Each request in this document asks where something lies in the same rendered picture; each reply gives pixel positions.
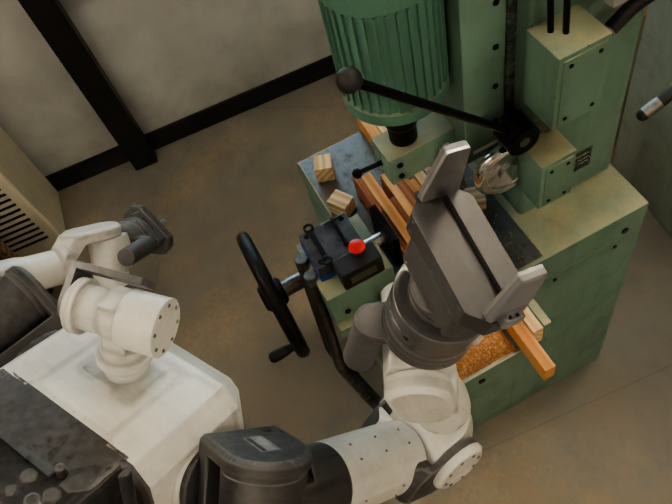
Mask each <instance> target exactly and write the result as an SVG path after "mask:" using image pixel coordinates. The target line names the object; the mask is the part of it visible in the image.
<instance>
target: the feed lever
mask: <svg viewBox="0 0 672 504"><path fill-rule="evenodd" d="M336 85H337V87H338V89H339V90H340V91H341V92H343V93H345V94H354V93H356V92H357V91H359V90H363V91H367V92H370V93H373V94H376V95H380V96H383V97H386V98H390V99H393V100H396V101H399V102H403V103H406V104H409V105H412V106H416V107H419V108H422V109H425V110H429V111H432V112H435V113H438V114H442V115H445V116H448V117H451V118H455V119H458V120H461V121H464V122H468V123H471V124H474V125H477V126H481V127H484V128H487V129H490V130H493V135H494V137H495V138H496V139H497V140H498V141H499V143H500V144H501V145H502V146H503V147H504V148H505V149H506V150H507V152H508V153H509V154H510V155H513V156H516V155H521V154H524V153H525V152H527V151H528V150H530V149H531V148H532V147H533V146H534V145H535V144H536V142H537V140H538V138H539V135H540V134H542V133H548V132H550V131H551V129H550V128H549V127H548V126H547V125H546V124H545V123H544V124H538V125H535V124H534V123H533V122H532V121H531V120H530V119H529V118H528V117H527V116H526V115H525V114H524V113H523V112H522V111H521V110H513V111H510V112H508V113H506V114H504V115H503V116H502V117H501V118H500V119H499V120H498V121H497V122H495V121H492V120H489V119H486V118H483V117H480V116H477V115H473V114H470V113H467V112H464V111H461V110H458V109H455V108H452V107H449V106H446V105H443V104H439V103H436V102H433V101H430V100H427V99H424V98H421V97H418V96H415V95H412V94H409V93H405V92H402V91H399V90H396V89H393V88H390V87H387V86H384V85H381V84H378V83H374V82H371V81H368V80H365V79H363V77H362V74H361V72H360V71H359V70H358V69H357V68H355V67H352V66H346V67H343V68H342V69H340V70H339V71H338V73H337V75H336Z"/></svg>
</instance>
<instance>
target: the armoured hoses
mask: <svg viewBox="0 0 672 504"><path fill-rule="evenodd" d="M294 261H295V264H296V267H297V269H298V272H299V275H300V277H301V281H302V283H303V286H304V289H305V292H306V295H307V297H308V301H309V304H310V306H311V309H312V312H313V315H314V318H315V321H316V324H317V326H318V329H319V332H320V335H321V338H322V340H323V343H324V346H325V349H326V351H327V352H328V354H329V355H330V357H332V359H333V362H334V365H335V367H336V369H337V371H338V372H339V373H340V375H342V377H344V379H345V380H346V382H348V384H350V386H352V388H354V390H355V391H356V393H358V395H360V397H362V399H364V401H365V402H366V403H367V404H368V405H369V406H370V407H371V408H372V409H373V410H374V409H375V408H376V407H377V406H378V405H379V403H380V402H379V400H380V399H381V397H380V396H379V395H378V394H377V393H376V391H375V390H373V389H372V387H371V386H370V385H369V384H368V382H366V380H364V378H362V376H361V375H360V373H358V371H354V370H352V369H350V368H349V367H348V366H347V365H346V364H345V362H344V359H343V353H342V350H341V347H340V344H339V341H338V337H337V334H336V332H335V329H334V325H333V322H332V319H331V316H330V314H329V312H328V310H327V307H326V305H325V303H324V301H323V298H322V296H321V294H320V292H319V290H318V287H317V285H316V282H317V277H318V275H317V273H316V271H315V270H313V269H311V270H308V269H307V264H308V261H309V259H308V257H307V255H306V254H304V253H303V254H298V255H297V256H296V257H295V259H294Z"/></svg>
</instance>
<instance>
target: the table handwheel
mask: <svg viewBox="0 0 672 504"><path fill-rule="evenodd" d="M236 240H237V243H238V245H239V248H240V250H241V252H242V254H243V256H244V258H245V260H246V262H247V264H248V266H249V268H250V270H251V272H252V274H253V276H254V278H255V279H256V281H257V283H258V285H259V286H258V288H257V292H258V294H259V296H260V298H261V299H262V301H263V303H264V305H265V307H266V309H267V310H268V311H271V312H273V313H274V315H275V317H276V319H277V321H278V323H279V325H280V326H281V328H282V330H283V332H284V334H285V335H286V337H287V339H288V341H289V342H290V344H291V346H292V348H293V349H294V351H295V353H296V354H297V355H298V356H299V357H300V358H305V357H307V356H308V355H309V353H310V349H309V347H308V345H307V343H306V341H305V339H304V337H303V335H302V333H301V331H300V329H299V327H298V325H297V323H296V321H295V320H294V318H293V316H292V314H291V312H290V310H289V308H288V306H287V303H288V302H289V297H288V296H290V295H292V294H294V293H296V292H297V291H299V290H301V289H303V288H304V286H303V283H302V281H301V277H300V275H299V272H296V273H294V274H292V275H290V276H289V277H287V278H285V279H283V280H281V281H280V280H279V279H278V278H275V277H274V278H272V276H271V274H270V272H269V270H268V269H267V267H266V265H265V263H264V261H263V259H262V257H261V256H260V254H259V252H258V250H257V248H256V246H255V244H254V243H253V241H252V239H251V237H250V235H249V234H248V233H247V232H244V231H243V232H240V233H238V234H237V237H236Z"/></svg>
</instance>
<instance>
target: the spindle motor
mask: <svg viewBox="0 0 672 504"><path fill-rule="evenodd" d="M318 3H319V7H320V11H321V15H322V19H323V23H324V26H325V30H326V34H327V38H328V42H329V46H330V50H331V54H332V58H333V62H334V66H335V70H336V73H338V71H339V70H340V69H342V68H343V67H346V66H352V67H355V68H357V69H358V70H359V71H360V72H361V74H362V77H363V79H365V80H368V81H371V82H374V83H378V84H381V85H384V86H387V87H390V88H393V89H396V90H399V91H402V92H405V93H409V94H412V95H415V96H418V97H421V98H424V99H427V100H430V101H433V102H436V103H439V104H441V103H442V101H443V100H444V98H445V97H446V94H447V92H448V88H449V69H448V55H447V41H446V27H445V12H444V0H318ZM341 94H342V97H343V101H344V104H345V106H346V107H347V109H348V110H349V111H350V113H351V114H352V115H354V116H355V117H356V118H358V119H359V120H361V121H363V122H366V123H368V124H372V125H376V126H385V127H392V126H401V125H406V124H410V123H412V122H415V121H418V120H420V119H422V118H424V117H426V116H427V115H429V114H430V113H431V112H432V111H429V110H425V109H422V108H419V107H416V106H412V105H409V104H406V103H403V102H399V101H396V100H393V99H390V98H386V97H383V96H380V95H376V94H373V93H370V92H367V91H363V90H359V91H357V92H356V93H354V94H345V93H343V92H341Z"/></svg>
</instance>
